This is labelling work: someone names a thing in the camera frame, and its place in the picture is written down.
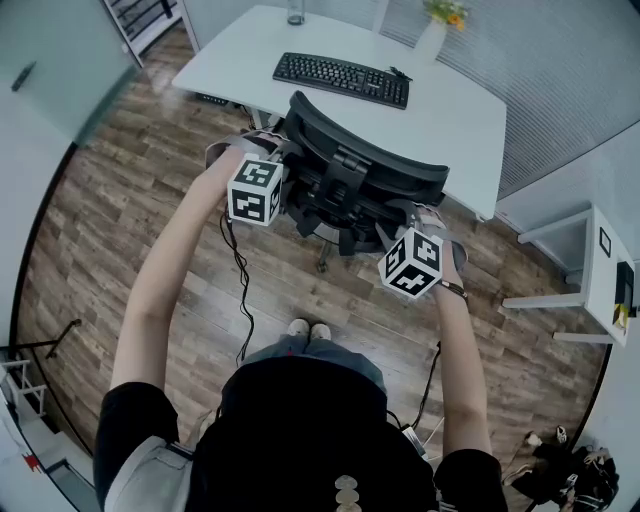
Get person's blue jeans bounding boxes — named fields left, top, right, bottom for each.
left=238, top=334, right=390, bottom=397

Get black office chair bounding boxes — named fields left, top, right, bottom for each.
left=278, top=89, right=452, bottom=274

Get person's black grey top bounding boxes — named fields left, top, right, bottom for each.
left=91, top=356, right=510, bottom=512

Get metal door handle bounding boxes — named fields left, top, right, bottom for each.
left=10, top=60, right=38, bottom=93

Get white side table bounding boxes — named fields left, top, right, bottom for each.
left=501, top=201, right=637, bottom=348

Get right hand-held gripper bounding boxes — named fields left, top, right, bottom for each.
left=375, top=220, right=446, bottom=301

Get black bag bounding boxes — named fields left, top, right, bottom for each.
left=511, top=441, right=622, bottom=512

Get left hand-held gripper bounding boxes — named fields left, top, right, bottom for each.
left=226, top=155, right=285, bottom=228

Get yellow orange flowers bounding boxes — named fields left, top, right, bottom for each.
left=423, top=0, right=471, bottom=33

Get person's right hand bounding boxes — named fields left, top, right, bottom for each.
left=414, top=206, right=470, bottom=274

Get black metal railing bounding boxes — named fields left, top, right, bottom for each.
left=101, top=0, right=180, bottom=55

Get black box device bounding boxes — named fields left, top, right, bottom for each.
left=614, top=260, right=638, bottom=319

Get window blinds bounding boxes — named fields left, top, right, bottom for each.
left=378, top=0, right=640, bottom=202

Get beige beaded ornament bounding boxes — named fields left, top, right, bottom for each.
left=333, top=474, right=363, bottom=512

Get white vase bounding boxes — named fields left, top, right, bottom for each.
left=414, top=18, right=449, bottom=65

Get person's left hand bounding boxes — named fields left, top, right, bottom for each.
left=206, top=130, right=284, bottom=169

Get dark wristband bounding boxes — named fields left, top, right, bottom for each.
left=438, top=280, right=470, bottom=302

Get white adapter box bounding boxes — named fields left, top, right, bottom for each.
left=401, top=424, right=430, bottom=459

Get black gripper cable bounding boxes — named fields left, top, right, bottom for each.
left=408, top=340, right=444, bottom=432
left=218, top=211, right=257, bottom=370

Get person's right forearm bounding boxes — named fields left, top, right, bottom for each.
left=430, top=249, right=495, bottom=458

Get frosted glass door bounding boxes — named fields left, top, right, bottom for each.
left=0, top=0, right=137, bottom=147

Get person's left forearm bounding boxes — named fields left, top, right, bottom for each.
left=109, top=147, right=247, bottom=397

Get white shelf rack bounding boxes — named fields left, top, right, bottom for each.
left=0, top=356, right=50, bottom=417

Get white desk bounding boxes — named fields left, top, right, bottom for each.
left=170, top=4, right=510, bottom=222

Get black keyboard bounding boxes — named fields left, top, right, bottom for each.
left=271, top=51, right=412, bottom=112

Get white cable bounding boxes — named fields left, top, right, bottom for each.
left=423, top=416, right=447, bottom=447

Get whiteboard with black stand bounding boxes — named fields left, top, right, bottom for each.
left=0, top=318, right=101, bottom=512

